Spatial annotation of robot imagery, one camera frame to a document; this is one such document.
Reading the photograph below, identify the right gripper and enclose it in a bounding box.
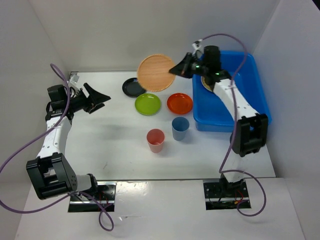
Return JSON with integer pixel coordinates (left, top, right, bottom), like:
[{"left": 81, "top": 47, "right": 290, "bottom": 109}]
[{"left": 169, "top": 52, "right": 209, "bottom": 79}]

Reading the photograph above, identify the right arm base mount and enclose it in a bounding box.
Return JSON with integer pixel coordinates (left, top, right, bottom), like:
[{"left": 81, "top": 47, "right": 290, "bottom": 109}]
[{"left": 203, "top": 178, "right": 251, "bottom": 210}]

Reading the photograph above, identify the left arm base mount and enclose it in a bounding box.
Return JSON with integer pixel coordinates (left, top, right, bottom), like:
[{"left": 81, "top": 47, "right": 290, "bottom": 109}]
[{"left": 68, "top": 180, "right": 117, "bottom": 213}]

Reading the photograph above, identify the green-rimmed bamboo woven plate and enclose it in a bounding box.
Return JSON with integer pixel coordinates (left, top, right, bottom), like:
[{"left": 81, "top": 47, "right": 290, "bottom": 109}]
[{"left": 201, "top": 76, "right": 215, "bottom": 93}]

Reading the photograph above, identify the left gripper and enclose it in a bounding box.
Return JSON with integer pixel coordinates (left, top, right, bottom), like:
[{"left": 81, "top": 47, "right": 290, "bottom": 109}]
[{"left": 65, "top": 82, "right": 111, "bottom": 114}]

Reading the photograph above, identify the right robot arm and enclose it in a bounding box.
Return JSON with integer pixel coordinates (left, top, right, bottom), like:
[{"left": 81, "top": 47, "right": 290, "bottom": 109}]
[{"left": 169, "top": 45, "right": 269, "bottom": 157}]

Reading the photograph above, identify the green round plate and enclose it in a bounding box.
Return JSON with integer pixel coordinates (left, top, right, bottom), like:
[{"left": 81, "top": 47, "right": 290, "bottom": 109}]
[{"left": 134, "top": 93, "right": 162, "bottom": 116}]

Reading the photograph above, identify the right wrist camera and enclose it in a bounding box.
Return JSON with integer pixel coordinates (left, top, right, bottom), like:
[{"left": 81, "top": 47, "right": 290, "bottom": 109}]
[{"left": 192, "top": 39, "right": 203, "bottom": 59}]

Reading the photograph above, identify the black round plate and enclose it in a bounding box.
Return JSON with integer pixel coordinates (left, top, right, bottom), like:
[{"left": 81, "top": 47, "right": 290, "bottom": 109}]
[{"left": 122, "top": 77, "right": 147, "bottom": 98}]

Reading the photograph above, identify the pink plastic cup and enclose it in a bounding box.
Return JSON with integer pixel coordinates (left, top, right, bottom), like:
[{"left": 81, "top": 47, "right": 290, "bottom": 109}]
[{"left": 146, "top": 128, "right": 165, "bottom": 153}]

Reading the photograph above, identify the blue plastic bin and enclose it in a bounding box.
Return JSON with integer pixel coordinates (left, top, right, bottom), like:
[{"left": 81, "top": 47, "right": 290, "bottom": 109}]
[{"left": 192, "top": 50, "right": 272, "bottom": 133}]

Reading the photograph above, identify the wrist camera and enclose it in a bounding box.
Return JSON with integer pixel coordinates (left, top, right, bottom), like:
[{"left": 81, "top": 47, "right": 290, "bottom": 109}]
[
  {"left": 68, "top": 72, "right": 80, "bottom": 86},
  {"left": 192, "top": 39, "right": 203, "bottom": 59}
]

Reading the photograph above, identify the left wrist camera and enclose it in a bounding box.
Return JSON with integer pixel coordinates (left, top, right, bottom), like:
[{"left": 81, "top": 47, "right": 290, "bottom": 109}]
[{"left": 68, "top": 72, "right": 80, "bottom": 86}]

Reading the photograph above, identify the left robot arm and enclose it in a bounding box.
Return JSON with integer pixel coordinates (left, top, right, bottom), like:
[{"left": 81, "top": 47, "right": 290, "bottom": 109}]
[{"left": 26, "top": 83, "right": 111, "bottom": 200}]

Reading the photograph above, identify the brown woven bamboo plate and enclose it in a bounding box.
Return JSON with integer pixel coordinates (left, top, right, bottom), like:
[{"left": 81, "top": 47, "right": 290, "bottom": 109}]
[{"left": 137, "top": 54, "right": 176, "bottom": 92}]

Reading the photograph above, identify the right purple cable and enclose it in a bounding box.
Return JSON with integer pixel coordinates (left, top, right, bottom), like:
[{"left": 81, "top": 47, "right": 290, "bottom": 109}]
[{"left": 199, "top": 33, "right": 267, "bottom": 217}]

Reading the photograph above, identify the aluminium table edge rail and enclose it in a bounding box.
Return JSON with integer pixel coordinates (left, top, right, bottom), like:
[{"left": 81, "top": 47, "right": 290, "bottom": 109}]
[{"left": 36, "top": 82, "right": 74, "bottom": 172}]

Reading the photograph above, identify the blue plastic cup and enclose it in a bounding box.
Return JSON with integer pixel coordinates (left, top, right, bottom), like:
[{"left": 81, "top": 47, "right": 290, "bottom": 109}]
[{"left": 171, "top": 116, "right": 190, "bottom": 141}]

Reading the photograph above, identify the orange round plate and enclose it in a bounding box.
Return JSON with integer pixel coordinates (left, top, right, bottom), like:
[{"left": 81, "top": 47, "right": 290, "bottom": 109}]
[{"left": 166, "top": 92, "right": 193, "bottom": 115}]

